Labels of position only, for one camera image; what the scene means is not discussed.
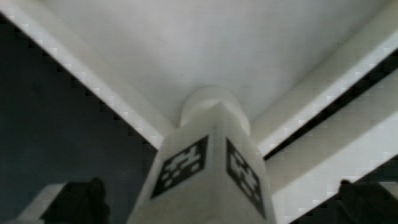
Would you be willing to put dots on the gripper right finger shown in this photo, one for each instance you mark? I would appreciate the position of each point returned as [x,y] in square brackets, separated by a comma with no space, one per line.
[364,205]

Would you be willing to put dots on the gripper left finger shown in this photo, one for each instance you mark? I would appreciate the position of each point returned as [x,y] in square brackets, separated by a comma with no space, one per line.
[69,204]

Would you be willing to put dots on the white table leg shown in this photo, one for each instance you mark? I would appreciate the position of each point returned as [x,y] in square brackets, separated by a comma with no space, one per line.
[207,184]

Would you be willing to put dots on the white square tabletop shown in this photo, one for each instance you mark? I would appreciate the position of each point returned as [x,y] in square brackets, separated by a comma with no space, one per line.
[285,50]

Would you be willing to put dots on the white U-shaped obstacle fence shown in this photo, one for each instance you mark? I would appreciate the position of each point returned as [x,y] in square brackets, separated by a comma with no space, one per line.
[339,152]

